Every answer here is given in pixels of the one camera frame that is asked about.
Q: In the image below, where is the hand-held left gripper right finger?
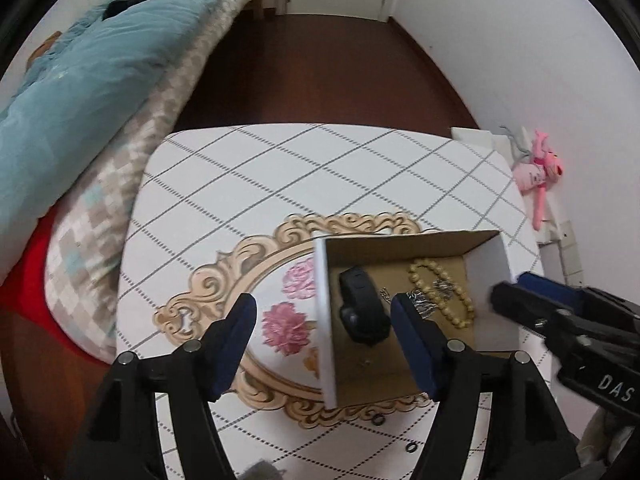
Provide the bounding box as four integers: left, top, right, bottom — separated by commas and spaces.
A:
391, 293, 581, 480

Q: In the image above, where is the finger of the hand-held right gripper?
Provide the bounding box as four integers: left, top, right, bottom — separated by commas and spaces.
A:
489, 282, 556, 333
515, 271, 588, 313

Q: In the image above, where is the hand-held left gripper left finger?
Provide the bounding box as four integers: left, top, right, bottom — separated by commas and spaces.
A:
65, 292, 258, 480

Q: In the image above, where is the white cardboard box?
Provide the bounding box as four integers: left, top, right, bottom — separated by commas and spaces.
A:
312, 230, 523, 408

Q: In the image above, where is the floral placemat with ornate border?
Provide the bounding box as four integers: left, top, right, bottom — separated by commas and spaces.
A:
152, 214, 441, 431

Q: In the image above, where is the black smart wristband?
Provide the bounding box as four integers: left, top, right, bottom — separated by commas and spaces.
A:
338, 266, 392, 345

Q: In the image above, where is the pink plush toy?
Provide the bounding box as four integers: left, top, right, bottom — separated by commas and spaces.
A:
515, 130, 564, 228

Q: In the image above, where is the grey fuzzy object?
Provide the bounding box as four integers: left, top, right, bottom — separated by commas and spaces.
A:
244, 459, 283, 480

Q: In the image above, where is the white checked tablecloth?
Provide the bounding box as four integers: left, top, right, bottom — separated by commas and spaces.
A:
116, 122, 543, 480

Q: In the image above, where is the checkered beige blanket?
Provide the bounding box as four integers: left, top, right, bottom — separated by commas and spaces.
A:
44, 0, 261, 366

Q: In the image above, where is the red cloth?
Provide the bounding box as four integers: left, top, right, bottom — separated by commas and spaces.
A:
0, 207, 118, 361

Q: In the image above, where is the blue duvet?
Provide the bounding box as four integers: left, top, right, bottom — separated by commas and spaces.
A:
0, 0, 281, 281

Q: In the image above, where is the wall socket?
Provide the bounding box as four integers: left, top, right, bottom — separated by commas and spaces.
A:
556, 220, 587, 286

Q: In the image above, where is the yellow beaded bracelet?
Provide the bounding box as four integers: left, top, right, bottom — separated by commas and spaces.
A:
407, 258, 477, 328

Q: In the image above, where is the silver chain necklace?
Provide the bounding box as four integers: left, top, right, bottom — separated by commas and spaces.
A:
407, 280, 458, 318

